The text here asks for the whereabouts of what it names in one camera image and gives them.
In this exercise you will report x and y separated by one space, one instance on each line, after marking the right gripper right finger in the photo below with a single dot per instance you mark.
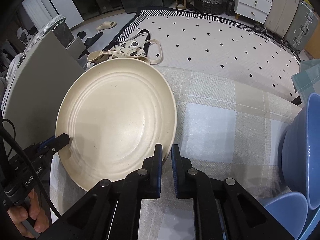
180 167

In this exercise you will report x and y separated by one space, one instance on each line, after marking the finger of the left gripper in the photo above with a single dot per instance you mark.
54 144

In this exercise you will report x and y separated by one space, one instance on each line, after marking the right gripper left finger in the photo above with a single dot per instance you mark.
151 185

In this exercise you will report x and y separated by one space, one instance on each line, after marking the beige round plate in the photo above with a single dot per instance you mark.
115 114

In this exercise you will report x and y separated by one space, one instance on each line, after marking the medium blue bowl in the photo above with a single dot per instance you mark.
289 209

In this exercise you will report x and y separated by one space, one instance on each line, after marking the large blue bowl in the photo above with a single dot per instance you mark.
300 153

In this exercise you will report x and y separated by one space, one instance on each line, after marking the left hand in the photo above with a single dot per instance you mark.
18 214

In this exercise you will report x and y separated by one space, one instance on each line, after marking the grey cabinet panel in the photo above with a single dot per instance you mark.
37 90

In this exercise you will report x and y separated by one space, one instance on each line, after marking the black slipper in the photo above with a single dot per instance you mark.
89 42

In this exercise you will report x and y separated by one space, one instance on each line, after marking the printed canvas tote bag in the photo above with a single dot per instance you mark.
136 47

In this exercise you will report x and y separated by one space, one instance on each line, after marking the beige slipper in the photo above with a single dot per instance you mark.
106 25

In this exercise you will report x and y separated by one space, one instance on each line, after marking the white black-diamond rug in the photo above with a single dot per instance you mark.
217 46

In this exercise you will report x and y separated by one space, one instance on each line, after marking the teal plaid tablecloth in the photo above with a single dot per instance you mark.
307 81

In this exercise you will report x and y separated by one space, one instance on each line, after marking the black water bottle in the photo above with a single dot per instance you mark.
230 5

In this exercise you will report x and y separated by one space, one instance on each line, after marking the silver grey suitcase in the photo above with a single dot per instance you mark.
302 27

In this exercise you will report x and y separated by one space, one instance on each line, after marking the white drawer cabinet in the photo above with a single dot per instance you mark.
257 10

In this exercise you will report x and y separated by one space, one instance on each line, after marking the beige suitcase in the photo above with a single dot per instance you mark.
280 16

